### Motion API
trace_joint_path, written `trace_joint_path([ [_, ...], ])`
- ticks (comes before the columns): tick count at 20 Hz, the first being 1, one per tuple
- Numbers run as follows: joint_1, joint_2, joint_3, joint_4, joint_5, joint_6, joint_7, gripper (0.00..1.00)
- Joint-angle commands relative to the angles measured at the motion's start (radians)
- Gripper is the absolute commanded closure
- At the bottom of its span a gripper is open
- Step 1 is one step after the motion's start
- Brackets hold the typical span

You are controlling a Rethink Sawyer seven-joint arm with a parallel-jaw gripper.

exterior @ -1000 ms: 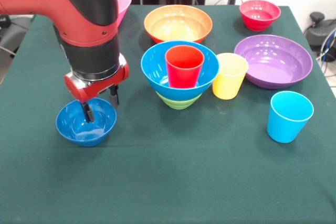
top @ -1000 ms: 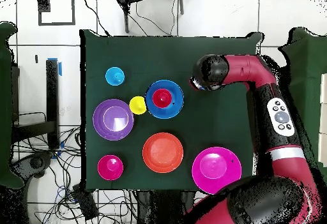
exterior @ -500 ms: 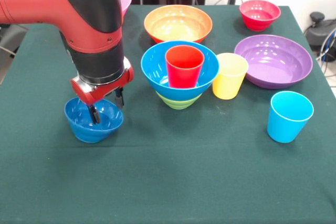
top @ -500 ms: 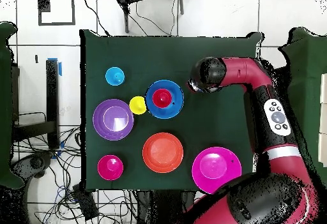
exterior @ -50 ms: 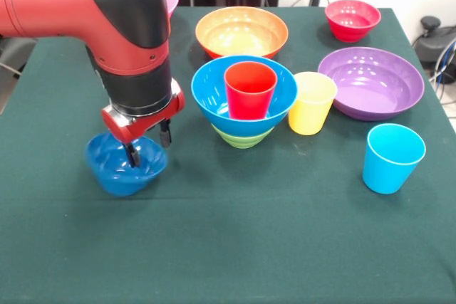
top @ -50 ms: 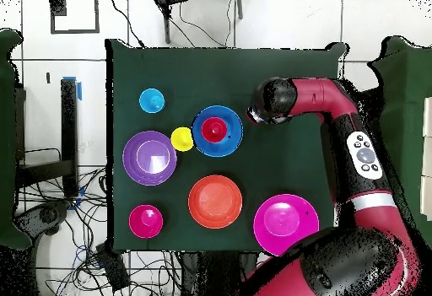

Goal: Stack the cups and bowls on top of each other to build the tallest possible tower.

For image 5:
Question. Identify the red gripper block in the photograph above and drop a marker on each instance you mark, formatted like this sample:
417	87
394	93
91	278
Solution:
142	124

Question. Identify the small dark blue bowl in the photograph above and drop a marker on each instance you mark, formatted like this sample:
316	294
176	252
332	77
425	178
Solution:
117	176

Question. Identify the large light blue bowl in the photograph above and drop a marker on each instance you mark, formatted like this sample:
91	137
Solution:
210	87

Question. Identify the red cup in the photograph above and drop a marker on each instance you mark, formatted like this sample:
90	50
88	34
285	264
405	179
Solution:
249	97

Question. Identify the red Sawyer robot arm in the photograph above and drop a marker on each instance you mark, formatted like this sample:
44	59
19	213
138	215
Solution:
107	26

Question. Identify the green bowl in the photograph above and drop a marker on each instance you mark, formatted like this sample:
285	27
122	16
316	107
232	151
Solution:
242	140

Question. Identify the dark green tablecloth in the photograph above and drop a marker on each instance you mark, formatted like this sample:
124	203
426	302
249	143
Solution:
228	247

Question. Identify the orange bowl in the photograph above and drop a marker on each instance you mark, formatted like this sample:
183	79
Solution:
242	33

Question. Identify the yellow cup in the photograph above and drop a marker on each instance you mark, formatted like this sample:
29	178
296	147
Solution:
313	115

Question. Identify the purple bowl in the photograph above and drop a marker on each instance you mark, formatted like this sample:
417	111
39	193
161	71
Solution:
370	83

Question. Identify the small crimson bowl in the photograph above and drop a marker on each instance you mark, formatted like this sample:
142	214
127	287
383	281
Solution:
352	22

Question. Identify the light blue cup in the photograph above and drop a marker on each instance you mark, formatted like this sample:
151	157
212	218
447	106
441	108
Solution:
388	172

